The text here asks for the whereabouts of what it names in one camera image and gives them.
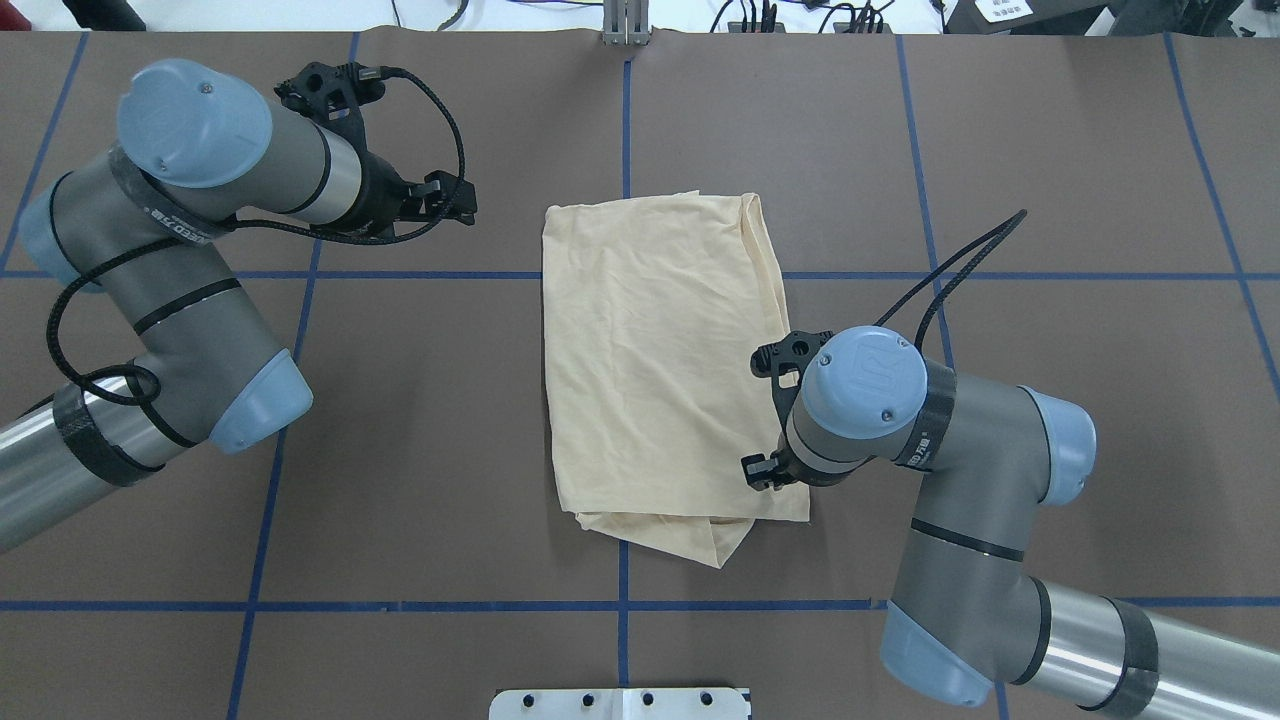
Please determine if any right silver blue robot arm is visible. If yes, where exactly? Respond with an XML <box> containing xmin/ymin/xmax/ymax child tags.
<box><xmin>741</xmin><ymin>325</ymin><xmax>1279</xmax><ymax>719</ymax></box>

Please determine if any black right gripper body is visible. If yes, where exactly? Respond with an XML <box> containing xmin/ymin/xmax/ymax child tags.
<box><xmin>750</xmin><ymin>332</ymin><xmax>836</xmax><ymax>487</ymax></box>

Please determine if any pale yellow printed t-shirt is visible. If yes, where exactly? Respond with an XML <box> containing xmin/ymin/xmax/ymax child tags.
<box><xmin>541</xmin><ymin>191</ymin><xmax>810</xmax><ymax>568</ymax></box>

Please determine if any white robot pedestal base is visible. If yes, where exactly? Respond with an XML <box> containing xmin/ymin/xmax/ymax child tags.
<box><xmin>488</xmin><ymin>687</ymin><xmax>754</xmax><ymax>719</ymax></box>

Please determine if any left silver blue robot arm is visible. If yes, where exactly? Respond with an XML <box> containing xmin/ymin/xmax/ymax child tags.
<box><xmin>1</xmin><ymin>58</ymin><xmax>477</xmax><ymax>551</ymax></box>

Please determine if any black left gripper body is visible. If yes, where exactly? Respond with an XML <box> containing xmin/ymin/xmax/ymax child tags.
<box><xmin>275</xmin><ymin>61</ymin><xmax>430</xmax><ymax>245</ymax></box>

